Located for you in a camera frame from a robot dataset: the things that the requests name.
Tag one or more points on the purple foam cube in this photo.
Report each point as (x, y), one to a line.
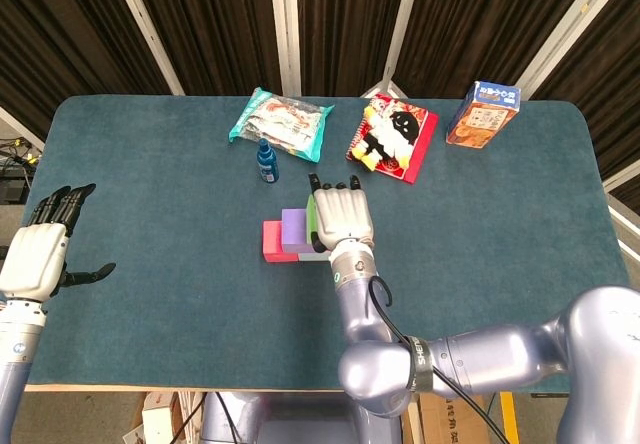
(294, 226)

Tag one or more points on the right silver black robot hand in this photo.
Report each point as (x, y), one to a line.
(342, 214)

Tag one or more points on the green foam cube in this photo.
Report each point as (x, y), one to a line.
(310, 214)

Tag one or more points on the white frame post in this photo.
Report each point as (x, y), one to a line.
(625, 176)
(145, 24)
(20, 129)
(565, 29)
(401, 29)
(285, 24)

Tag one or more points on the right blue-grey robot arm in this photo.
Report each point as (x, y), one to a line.
(475, 359)

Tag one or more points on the flat red gift box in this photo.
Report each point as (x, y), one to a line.
(425, 139)

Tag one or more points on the dark brown curtain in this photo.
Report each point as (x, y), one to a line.
(225, 24)

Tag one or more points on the white red printed box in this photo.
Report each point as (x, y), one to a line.
(157, 419)

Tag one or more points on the brown cardboard box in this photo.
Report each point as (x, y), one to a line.
(450, 419)

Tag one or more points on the blue spray bottle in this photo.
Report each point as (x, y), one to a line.
(268, 166)

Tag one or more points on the blue orange biscuit box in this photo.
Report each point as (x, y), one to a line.
(480, 124)

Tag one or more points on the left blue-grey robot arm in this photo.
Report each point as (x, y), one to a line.
(15, 354)

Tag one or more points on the blue-grey robot torso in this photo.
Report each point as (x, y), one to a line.
(300, 419)

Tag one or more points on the teal table mat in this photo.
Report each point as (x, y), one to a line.
(200, 314)

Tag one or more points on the black white plush penguin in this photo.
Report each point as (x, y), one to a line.
(385, 139)

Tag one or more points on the light blue foam cube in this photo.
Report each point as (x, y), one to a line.
(312, 256)

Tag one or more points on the teal snack bag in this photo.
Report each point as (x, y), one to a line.
(285, 119)

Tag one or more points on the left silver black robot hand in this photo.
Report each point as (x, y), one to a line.
(35, 259)

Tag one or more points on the red foam cube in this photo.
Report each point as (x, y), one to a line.
(272, 241)

